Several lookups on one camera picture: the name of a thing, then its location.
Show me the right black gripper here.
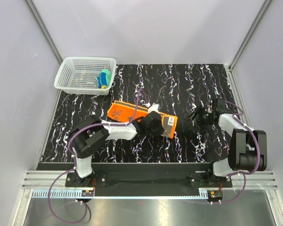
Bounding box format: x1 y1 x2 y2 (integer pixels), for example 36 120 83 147
183 105 214 133

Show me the orange grey towel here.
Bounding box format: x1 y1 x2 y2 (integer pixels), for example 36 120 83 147
107 100 178 139

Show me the yellow blue crocodile towel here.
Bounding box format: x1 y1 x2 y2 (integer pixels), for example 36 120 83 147
97 69 112 89

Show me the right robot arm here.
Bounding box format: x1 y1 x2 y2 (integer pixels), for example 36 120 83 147
184 98 267 187

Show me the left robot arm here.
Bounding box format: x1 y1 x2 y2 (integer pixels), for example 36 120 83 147
67 112 164 186

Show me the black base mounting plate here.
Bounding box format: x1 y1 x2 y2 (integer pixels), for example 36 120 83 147
65 163 233 188

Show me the right small connector board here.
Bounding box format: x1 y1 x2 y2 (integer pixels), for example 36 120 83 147
209 190 223 199

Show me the small connector board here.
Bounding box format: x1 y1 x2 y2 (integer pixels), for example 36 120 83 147
209 190 223 199
82 190 94 197

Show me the white perforated plastic basket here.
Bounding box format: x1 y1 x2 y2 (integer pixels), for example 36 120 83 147
54 56 117 96

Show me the left small connector board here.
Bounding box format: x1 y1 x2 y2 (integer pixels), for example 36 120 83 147
82 190 94 197

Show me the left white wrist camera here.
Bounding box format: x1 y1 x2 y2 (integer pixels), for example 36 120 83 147
148 103 160 113

